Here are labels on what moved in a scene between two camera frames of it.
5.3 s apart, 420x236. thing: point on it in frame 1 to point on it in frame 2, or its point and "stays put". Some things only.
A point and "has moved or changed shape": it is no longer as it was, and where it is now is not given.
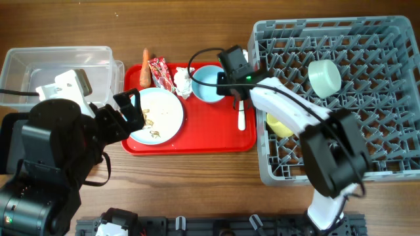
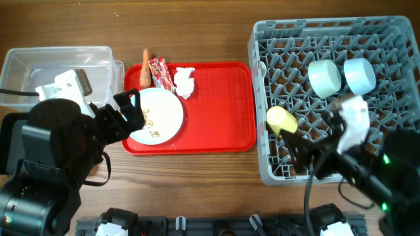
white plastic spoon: (241, 123) has moved or changed shape
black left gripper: (120, 128) stays put
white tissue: (183, 81) stays put
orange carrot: (145, 73) stays put
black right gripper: (222, 77) to (323, 153)
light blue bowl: (207, 74) to (359, 75)
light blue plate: (163, 116) stays put
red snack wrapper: (161, 73) stays put
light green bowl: (325, 77) stays put
